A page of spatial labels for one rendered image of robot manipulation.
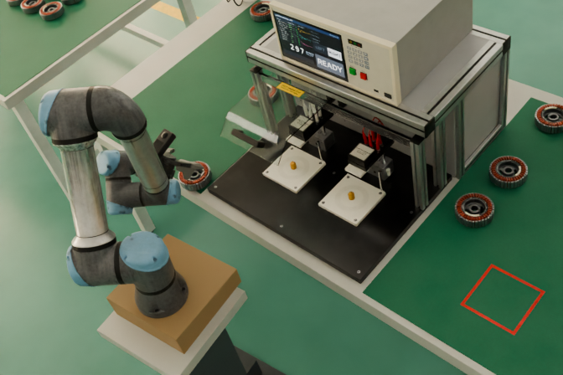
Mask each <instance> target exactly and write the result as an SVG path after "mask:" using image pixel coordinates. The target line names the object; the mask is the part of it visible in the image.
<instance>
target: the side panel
mask: <svg viewBox="0 0 563 375"><path fill-rule="evenodd" d="M509 56H510V49H509V50H508V51H507V53H506V54H505V55H504V56H503V57H502V58H501V59H500V60H499V61H498V62H497V63H496V64H495V65H494V66H493V68H492V69H491V70H490V71H489V72H487V74H486V75H484V77H482V79H481V80H480V81H479V82H478V83H477V84H476V85H475V86H474V87H473V88H472V89H471V90H470V92H469V93H468V94H467V95H466V96H465V97H464V98H463V99H462V100H461V101H460V102H459V104H458V105H457V106H456V148H457V175H456V176H453V175H452V177H457V179H459V180H460V179H461V178H462V176H463V175H464V174H465V173H466V172H467V170H468V169H469V168H470V167H471V166H472V165H473V164H474V163H475V161H477V159H478V158H479V157H480V156H481V155H482V154H483V152H484V151H485V150H486V149H487V148H488V146H489V145H490V144H491V143H492V142H493V140H494V139H495V138H496V137H497V136H498V134H499V133H500V132H501V131H502V130H503V129H504V128H505V127H506V120H507V104H508V87H509Z"/></svg>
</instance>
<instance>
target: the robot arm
mask: <svg viewBox="0 0 563 375"><path fill-rule="evenodd" d="M39 128H40V130H41V131H42V133H43V134H44V135H45V136H51V140H52V144H53V145H54V146H56V147H57V148H59V150H60V155H61V159H62V164H63V168H64V173H65V181H66V186H67V190H68V194H69V199H70V207H71V212H72V216H73V220H74V226H75V233H76V236H75V237H74V238H73V240H72V242H71V243H72V245H71V246H70V247H69V248H68V251H67V255H66V258H67V260H66V263H67V268H68V271H69V274H70V277H71V279H72V280H73V281H74V282H75V283H76V284H77V285H80V286H90V287H96V286H100V285H127V284H134V285H135V302H136V304H137V308H138V310H139V311H140V312H141V313H142V314H143V315H145V316H148V317H151V318H164V317H167V316H171V315H172V314H174V313H176V312H177V311H179V310H180V309H181V308H182V307H183V305H184V304H185V302H186V300H187V299H188V295H189V288H188V286H187V283H186V281H185V279H184V278H183V277H182V276H181V274H179V273H178V272H177V271H176V270H175V269H174V267H173V263H172V261H171V259H170V256H169V252H168V248H167V246H166V245H165V244H164V242H163V240H162V239H161V238H160V237H159V236H158V235H156V234H154V233H152V232H148V231H139V232H136V233H133V234H131V236H127V237H125V238H124V239H123V241H118V242H117V241H116V234H115V233H114V232H113V231H111V230H110V229H109V228H108V222H107V218H106V210H105V204H104V199H103V195H102V190H101V181H100V176H99V173H100V174H101V175H104V176H105V180H106V206H107V211H108V213H109V214H110V215H120V214H131V213H132V212H133V208H138V207H146V206H158V205H166V206H167V205H169V204H176V203H178V202H179V201H180V198H181V188H180V184H179V181H178V180H176V179H173V176H174V173H175V170H174V167H175V166H176V170H177V171H179V172H182V173H183V178H184V179H186V180H188V179H190V178H191V176H192V175H193V173H194V171H195V169H204V167H203V166H202V165H201V164H200V163H197V162H189V161H186V160H183V159H179V160H177V159H176V157H175V156H174V155H172V154H171V153H174V151H175V150H174V148H169V146H170V145H171V144H172V142H173V141H174V139H175V138H176V136H175V135H174V134H173V133H172V132H171V131H169V130H167V129H163V130H162V132H161V133H160V134H159V136H158V137H157V139H156V140H155V141H154V143H152V140H151V138H150V136H149V135H148V132H147V129H146V128H147V119H146V117H145V115H144V113H143V111H142V109H141V108H140V107H139V105H138V104H137V103H136V102H135V101H134V100H133V99H132V98H131V97H129V96H128V95H126V94H125V93H124V92H122V91H120V90H118V89H116V88H113V87H110V86H107V85H97V86H88V87H79V88H69V89H65V88H61V89H59V90H50V91H48V92H47V93H45V94H44V96H43V97H42V99H41V101H40V104H39ZM98 131H110V132H111V133H112V135H113V136H114V137H115V138H116V139H118V140H120V141H121V144H122V145H123V147H124V149H125V151H121V150H105V151H102V152H100V153H99V154H98V156H97V157H96V153H95V148H94V143H95V141H96V140H97V138H98ZM131 175H135V176H137V177H139V179H140V182H132V179H131Z"/></svg>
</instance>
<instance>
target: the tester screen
mask: <svg viewBox="0 0 563 375"><path fill-rule="evenodd" d="M275 17H276V24H277V27H278V32H279V35H280V39H281V46H282V49H283V53H284V54H285V55H287V56H289V57H292V58H294V59H297V60H299V61H302V62H303V63H306V64H310V65H311V66H314V67H316V68H319V67H318V66H317V61H316V57H315V54H318V55H321V56H323V57H325V58H327V59H331V60H333V61H335V62H338V63H340V64H343V56H342V51H341V45H340V40H339V37H338V36H336V35H333V34H330V33H327V32H324V31H322V30H320V29H317V28H314V27H311V26H308V25H306V24H304V23H299V22H297V21H295V20H292V19H290V18H286V17H283V16H281V15H279V14H276V13H275ZM313 42H314V43H316V44H320V45H322V46H325V47H327V48H330V49H333V50H336V51H338V52H340V53H341V56H342V61H341V60H339V59H335V58H333V57H331V56H328V55H326V54H322V53H320V52H318V51H316V50H314V47H313ZM290 44H293V45H296V46H297V47H300V48H303V49H304V50H305V55H304V54H300V53H298V52H296V51H293V50H291V49H290ZM284 49H287V50H289V51H292V52H293V53H296V54H300V55H301V56H304V57H306V58H309V59H312V60H313V61H314V64H311V63H309V62H307V61H305V60H302V59H299V58H297V57H295V56H292V55H290V54H287V53H285V52H284ZM319 69H321V68H319ZM321 70H324V71H326V72H329V71H327V70H325V69H321ZM329 73H330V74H334V73H332V72H329ZM334 75H337V74H334ZM337 76H338V77H340V78H343V79H345V80H346V77H345V78H344V77H342V76H339V75H337Z"/></svg>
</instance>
